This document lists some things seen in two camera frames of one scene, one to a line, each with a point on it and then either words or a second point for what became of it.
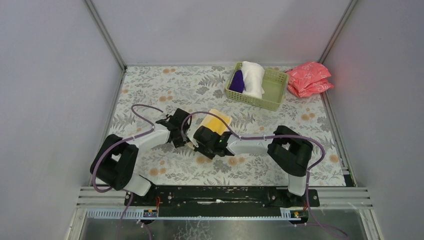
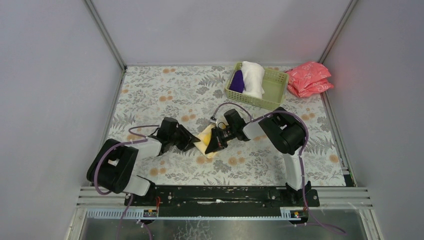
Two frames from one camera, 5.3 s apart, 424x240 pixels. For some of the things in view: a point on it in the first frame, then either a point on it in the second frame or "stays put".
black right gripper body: (204, 136) -> (218, 139)
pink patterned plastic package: (308, 78) stays put
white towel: (253, 73) stays put
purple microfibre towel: (237, 83) stays put
